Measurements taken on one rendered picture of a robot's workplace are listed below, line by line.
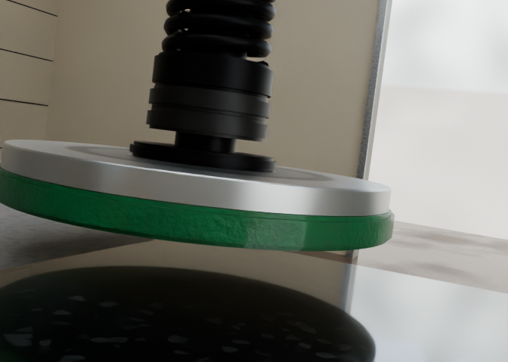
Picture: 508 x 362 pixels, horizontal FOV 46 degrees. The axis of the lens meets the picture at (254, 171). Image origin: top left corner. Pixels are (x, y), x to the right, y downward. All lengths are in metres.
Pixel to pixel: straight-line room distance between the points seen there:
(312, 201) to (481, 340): 0.09
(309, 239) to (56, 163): 0.11
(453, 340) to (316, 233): 0.07
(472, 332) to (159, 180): 0.16
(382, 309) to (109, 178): 0.14
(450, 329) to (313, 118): 5.12
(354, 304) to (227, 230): 0.09
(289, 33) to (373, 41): 0.79
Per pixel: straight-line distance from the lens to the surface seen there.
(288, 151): 5.46
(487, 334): 0.30
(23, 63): 6.88
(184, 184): 0.24
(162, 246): 0.38
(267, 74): 0.33
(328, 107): 5.36
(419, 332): 0.28
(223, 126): 0.31
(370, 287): 0.35
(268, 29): 0.34
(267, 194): 0.24
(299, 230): 0.25
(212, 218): 0.24
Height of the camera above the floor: 0.90
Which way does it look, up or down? 3 degrees down
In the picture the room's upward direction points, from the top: 7 degrees clockwise
